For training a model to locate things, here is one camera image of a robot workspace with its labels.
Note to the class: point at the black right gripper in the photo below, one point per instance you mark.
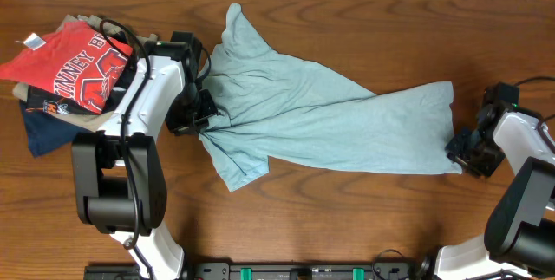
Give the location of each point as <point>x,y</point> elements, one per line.
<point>456,155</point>

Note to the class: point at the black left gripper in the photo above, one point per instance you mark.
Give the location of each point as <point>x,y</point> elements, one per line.
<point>184,125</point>

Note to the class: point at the light blue t-shirt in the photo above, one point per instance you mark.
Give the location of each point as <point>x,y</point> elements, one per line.
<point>273,105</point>

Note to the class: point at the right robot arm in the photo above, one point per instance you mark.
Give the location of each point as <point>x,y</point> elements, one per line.
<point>518,242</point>

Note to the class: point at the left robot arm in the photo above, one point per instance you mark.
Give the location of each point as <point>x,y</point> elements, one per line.
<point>120,187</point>

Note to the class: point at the khaki folded garment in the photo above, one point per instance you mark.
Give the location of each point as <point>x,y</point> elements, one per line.
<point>91,122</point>

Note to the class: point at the red printed folded t-shirt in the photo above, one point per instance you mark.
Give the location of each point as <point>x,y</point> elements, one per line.
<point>76,63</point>

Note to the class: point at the navy blue folded garment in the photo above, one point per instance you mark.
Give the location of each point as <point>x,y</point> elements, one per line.
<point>46,133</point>

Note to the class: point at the black printed folded t-shirt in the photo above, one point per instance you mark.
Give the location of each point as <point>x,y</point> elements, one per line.
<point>52,103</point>

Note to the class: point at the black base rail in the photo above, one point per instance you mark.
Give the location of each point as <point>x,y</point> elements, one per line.
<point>391,268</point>

